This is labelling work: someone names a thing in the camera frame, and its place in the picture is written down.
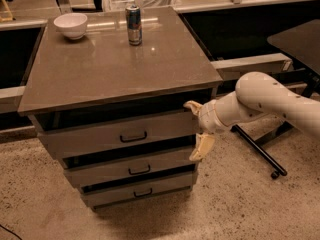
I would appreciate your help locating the grey drawer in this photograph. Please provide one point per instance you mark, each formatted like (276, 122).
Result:
(142, 189)
(122, 133)
(128, 167)

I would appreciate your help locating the yellow object top left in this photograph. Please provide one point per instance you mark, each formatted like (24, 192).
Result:
(5, 12)

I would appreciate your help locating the grey bottom drawer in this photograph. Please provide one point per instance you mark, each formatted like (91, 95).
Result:
(142, 189)

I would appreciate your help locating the white ceramic bowl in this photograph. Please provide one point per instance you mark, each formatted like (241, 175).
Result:
(72, 25)

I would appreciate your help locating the dark round side table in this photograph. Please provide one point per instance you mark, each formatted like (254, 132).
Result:
(301, 42)

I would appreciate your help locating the black table base bar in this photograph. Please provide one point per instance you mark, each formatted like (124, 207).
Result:
(278, 169)

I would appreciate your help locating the grey drawer cabinet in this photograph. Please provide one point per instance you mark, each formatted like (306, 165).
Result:
(101, 78)

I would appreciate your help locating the grey horizontal rail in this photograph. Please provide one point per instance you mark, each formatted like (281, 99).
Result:
(232, 69)

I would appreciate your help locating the grey middle drawer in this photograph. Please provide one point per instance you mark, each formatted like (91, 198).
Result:
(128, 167)

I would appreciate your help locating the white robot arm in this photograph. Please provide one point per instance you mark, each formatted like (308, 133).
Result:
(256, 94)

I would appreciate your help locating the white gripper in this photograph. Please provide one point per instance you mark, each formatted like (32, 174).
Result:
(207, 118)

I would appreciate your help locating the grey top drawer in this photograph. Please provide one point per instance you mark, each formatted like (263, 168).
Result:
(122, 133)

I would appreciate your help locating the blue silver drink can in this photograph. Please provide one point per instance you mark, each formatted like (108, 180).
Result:
(134, 27)

